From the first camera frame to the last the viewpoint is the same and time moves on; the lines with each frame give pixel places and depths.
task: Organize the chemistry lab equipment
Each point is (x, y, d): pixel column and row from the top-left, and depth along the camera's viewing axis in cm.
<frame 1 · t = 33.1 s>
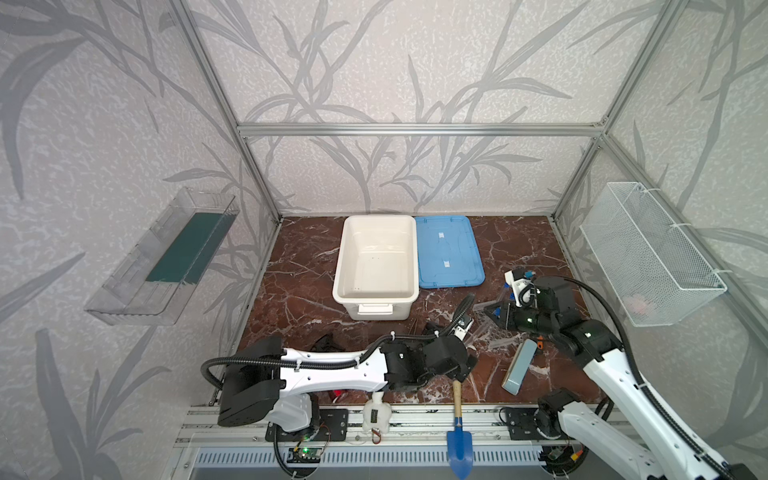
left hand: (464, 338, 74), fingers open
right hand: (485, 301, 75), fingers closed
white plastic storage bin: (376, 268, 109), on the table
blue plastic bin lid: (448, 252, 112), on the table
teal grey rectangular box: (519, 368, 80), point 5 cm above the table

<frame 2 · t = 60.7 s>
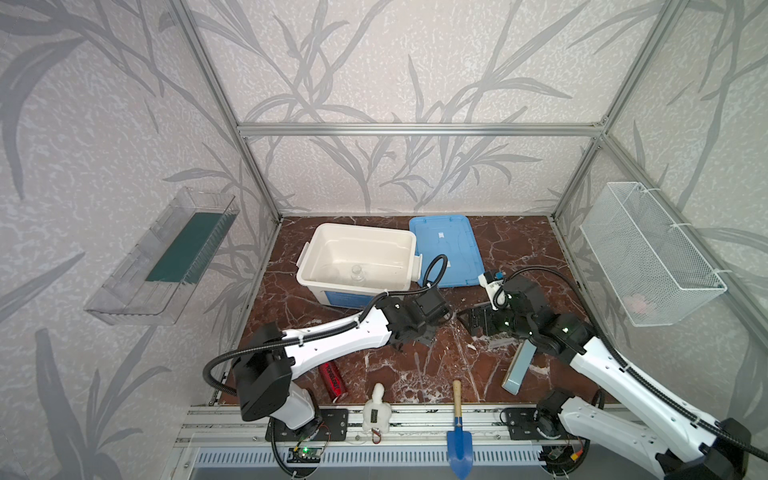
left hand: (429, 320, 80), fingers closed
right hand: (470, 303, 77), fingers open
white plastic storage bin: (351, 265, 97), point 9 cm above the table
the other named things where they were.

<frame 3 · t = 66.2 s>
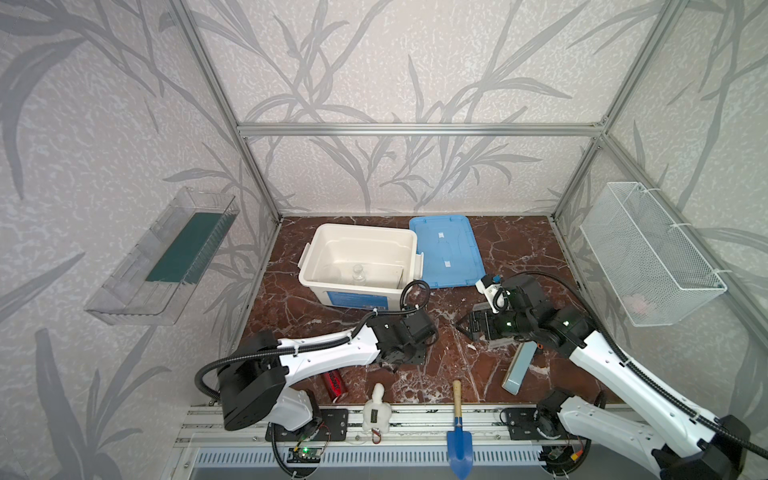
left hand: (424, 348, 80), fingers open
right hand: (468, 314, 75), fingers open
the named things where they were.

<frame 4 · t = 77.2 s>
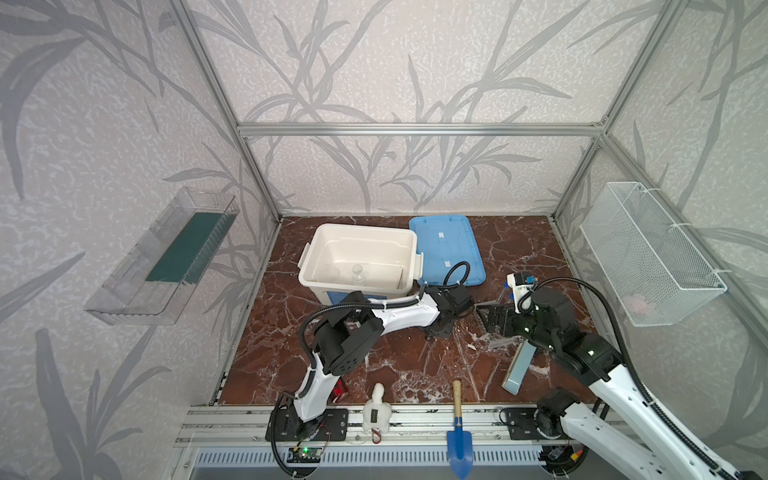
left hand: (441, 321, 91), fingers closed
right hand: (489, 298, 75), fingers open
the named things where they were.

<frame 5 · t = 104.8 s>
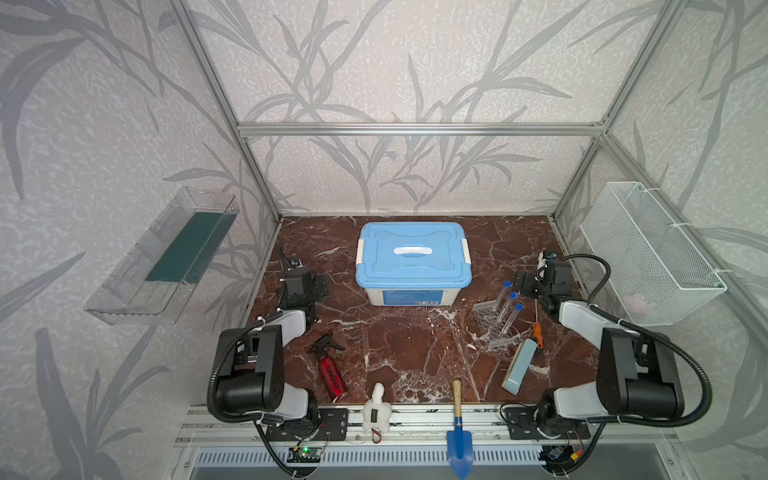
left hand: (307, 271, 94), fingers open
right hand: (532, 270, 95), fingers open
white plastic storage bin: (412, 296, 91), point 8 cm above the table
blue plastic bin lid: (412, 255, 88), point 18 cm above the table
orange handled tool: (538, 335, 88), point 3 cm above the table
the other named things where they were.

